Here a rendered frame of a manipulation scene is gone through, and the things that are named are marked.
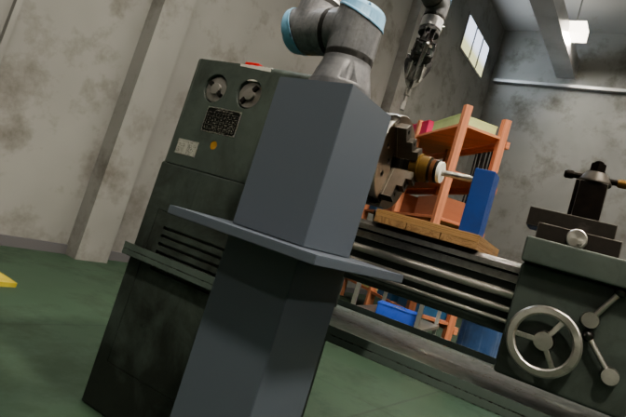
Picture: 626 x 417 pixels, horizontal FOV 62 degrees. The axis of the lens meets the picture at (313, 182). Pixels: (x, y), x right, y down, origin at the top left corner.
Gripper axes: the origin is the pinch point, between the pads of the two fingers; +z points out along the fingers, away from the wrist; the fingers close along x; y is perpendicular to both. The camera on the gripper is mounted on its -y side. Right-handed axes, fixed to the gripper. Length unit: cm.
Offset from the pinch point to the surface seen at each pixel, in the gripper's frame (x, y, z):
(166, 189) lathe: -67, -11, 60
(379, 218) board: 3, 16, 48
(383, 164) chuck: -0.3, 7.5, 30.7
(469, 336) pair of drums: 103, -206, 71
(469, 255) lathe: 28, 26, 51
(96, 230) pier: -192, -255, 94
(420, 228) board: 15, 21, 48
